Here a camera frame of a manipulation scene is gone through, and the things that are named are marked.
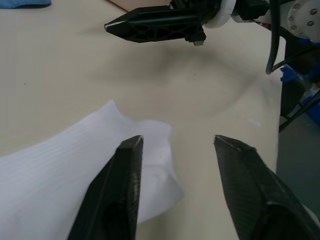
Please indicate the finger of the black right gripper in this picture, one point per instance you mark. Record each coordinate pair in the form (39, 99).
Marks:
(160, 15)
(155, 33)

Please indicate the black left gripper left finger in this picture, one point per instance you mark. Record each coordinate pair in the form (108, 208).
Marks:
(117, 190)

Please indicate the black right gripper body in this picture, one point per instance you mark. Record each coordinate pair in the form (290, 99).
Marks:
(197, 10)

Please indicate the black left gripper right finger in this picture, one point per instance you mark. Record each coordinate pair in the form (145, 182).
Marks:
(250, 190)

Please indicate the white sock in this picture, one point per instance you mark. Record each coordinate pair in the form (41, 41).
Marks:
(50, 180)

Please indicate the blue tape piece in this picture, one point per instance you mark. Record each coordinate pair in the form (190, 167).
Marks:
(288, 73)

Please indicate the blue sock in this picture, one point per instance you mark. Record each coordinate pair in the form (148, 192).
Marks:
(22, 3)

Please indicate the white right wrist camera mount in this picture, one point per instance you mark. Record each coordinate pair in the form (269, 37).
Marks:
(222, 15)

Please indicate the black metal frame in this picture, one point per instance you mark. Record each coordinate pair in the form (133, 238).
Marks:
(290, 105)

